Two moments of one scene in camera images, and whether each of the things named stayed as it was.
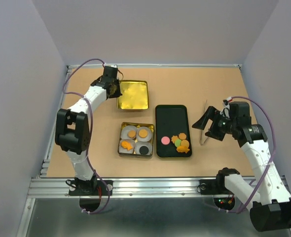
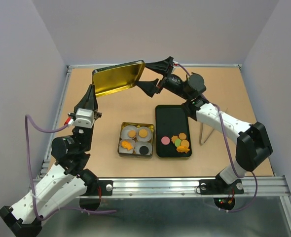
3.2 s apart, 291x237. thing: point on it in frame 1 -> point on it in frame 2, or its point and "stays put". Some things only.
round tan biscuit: x=143 y=133 stays put
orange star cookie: x=174 y=138 stays put
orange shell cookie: x=131 y=134 stays put
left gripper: x=118 y=93 -> x=89 y=101
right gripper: x=210 y=112 -> x=164 y=66
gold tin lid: x=135 y=95 -> x=117 y=77
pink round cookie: x=165 y=140 stays put
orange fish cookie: x=127 y=145 stays put
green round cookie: x=177 y=142 stays put
